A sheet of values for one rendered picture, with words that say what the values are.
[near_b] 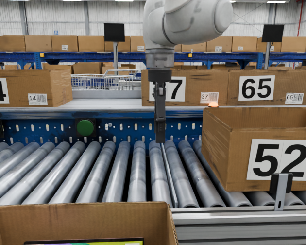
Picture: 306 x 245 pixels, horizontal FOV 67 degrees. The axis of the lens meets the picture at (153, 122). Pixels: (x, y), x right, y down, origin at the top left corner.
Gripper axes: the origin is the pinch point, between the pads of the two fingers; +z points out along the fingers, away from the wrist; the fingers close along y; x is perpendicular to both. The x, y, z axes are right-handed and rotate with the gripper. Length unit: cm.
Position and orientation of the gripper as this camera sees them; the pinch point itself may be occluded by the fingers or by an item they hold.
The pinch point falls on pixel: (159, 131)
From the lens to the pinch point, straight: 77.9
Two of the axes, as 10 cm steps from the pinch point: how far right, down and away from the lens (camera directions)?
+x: 10.0, -0.1, 0.4
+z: 0.0, 9.7, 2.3
